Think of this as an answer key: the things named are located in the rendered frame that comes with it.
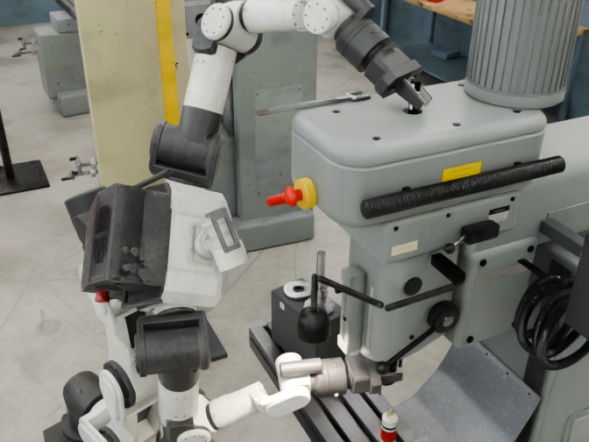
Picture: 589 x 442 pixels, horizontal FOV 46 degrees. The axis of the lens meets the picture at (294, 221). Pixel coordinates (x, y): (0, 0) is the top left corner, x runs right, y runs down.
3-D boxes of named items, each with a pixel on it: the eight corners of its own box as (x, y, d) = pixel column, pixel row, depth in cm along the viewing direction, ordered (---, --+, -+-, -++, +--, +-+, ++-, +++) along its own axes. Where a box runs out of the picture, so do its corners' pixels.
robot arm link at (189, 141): (173, 104, 159) (160, 162, 160) (168, 100, 150) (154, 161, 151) (223, 117, 159) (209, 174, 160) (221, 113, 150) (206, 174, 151)
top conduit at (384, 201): (369, 223, 119) (370, 205, 118) (357, 212, 123) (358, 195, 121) (564, 174, 137) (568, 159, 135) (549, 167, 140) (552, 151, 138)
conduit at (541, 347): (533, 385, 146) (551, 306, 136) (483, 340, 159) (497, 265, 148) (596, 360, 153) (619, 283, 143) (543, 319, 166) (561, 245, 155)
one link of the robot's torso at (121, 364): (101, 398, 198) (68, 255, 178) (152, 368, 209) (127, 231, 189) (130, 423, 188) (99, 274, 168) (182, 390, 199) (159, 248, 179)
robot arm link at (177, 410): (160, 454, 161) (159, 402, 146) (157, 406, 170) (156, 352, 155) (209, 448, 164) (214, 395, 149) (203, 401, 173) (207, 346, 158)
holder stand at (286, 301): (314, 378, 202) (315, 324, 192) (271, 338, 217) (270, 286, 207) (345, 361, 209) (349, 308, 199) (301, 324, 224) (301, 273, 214)
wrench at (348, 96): (260, 118, 130) (260, 114, 129) (251, 111, 133) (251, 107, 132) (370, 98, 139) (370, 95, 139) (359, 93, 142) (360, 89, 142)
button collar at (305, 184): (307, 215, 130) (308, 187, 127) (293, 201, 135) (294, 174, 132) (316, 213, 131) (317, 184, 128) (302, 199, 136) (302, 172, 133)
